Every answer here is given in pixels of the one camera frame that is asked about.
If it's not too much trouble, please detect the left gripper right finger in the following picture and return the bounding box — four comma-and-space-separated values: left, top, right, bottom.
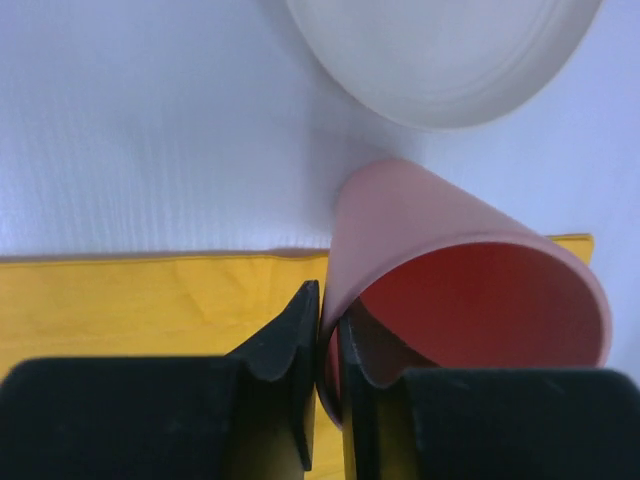
338, 316, 639, 479

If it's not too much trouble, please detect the cream round plate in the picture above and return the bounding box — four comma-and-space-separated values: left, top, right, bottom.
287, 1, 602, 130

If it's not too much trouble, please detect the yellow pikachu placemat cloth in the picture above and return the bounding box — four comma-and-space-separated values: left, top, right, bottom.
0, 232, 596, 480

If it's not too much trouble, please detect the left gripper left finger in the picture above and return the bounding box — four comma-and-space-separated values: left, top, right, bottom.
1, 281, 320, 479

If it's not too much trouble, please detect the pink plastic cup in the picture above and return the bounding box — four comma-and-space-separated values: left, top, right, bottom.
317, 159, 612, 424

